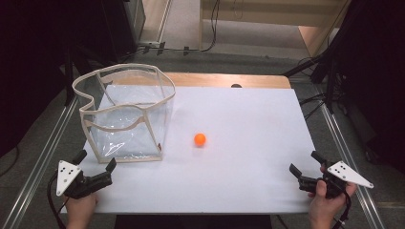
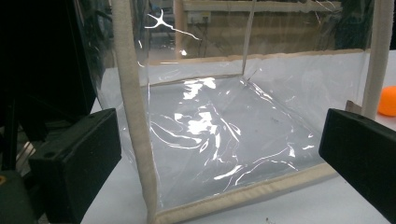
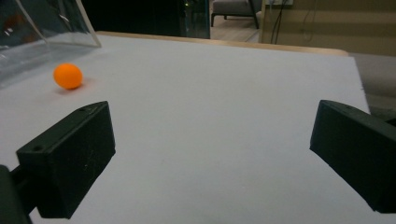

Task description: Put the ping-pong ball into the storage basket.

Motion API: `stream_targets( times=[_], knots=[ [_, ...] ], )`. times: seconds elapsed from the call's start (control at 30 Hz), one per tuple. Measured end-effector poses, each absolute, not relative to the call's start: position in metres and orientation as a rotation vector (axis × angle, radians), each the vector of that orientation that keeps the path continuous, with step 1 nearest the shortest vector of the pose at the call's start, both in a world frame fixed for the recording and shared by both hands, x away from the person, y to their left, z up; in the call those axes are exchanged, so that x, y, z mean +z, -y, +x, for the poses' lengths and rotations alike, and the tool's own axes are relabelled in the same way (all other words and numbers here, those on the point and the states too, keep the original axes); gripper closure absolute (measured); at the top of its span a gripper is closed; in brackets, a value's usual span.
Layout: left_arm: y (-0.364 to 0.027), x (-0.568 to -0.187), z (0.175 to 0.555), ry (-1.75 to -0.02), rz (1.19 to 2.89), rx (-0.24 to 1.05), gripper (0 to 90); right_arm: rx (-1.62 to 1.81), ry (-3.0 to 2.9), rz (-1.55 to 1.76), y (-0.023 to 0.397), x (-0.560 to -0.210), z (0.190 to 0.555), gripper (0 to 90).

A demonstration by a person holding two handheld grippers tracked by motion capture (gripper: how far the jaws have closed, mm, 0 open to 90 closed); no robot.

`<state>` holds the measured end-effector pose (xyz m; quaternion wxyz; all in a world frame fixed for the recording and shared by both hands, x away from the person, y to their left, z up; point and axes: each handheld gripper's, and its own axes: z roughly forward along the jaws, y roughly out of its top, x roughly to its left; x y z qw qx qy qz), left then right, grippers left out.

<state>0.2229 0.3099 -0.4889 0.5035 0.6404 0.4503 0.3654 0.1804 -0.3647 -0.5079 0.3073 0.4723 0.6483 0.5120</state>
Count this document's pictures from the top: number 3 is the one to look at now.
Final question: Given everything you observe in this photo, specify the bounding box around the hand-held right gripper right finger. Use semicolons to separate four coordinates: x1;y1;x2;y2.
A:
309;99;396;215

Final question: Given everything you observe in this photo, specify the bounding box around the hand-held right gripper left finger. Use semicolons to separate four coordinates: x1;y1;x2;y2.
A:
16;100;117;219

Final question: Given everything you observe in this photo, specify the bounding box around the orange ping-pong ball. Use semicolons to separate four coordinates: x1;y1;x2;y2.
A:
52;63;84;91

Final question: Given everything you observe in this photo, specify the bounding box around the clear plastic container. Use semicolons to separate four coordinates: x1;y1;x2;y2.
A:
0;0;103;90

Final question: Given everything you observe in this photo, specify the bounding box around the grey sofa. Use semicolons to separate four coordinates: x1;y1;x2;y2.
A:
210;0;263;30

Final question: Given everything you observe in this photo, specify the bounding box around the dark glass cabinet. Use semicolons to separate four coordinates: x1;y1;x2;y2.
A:
178;0;211;40

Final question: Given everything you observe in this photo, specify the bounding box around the black cable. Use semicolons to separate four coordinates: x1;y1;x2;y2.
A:
270;0;289;45

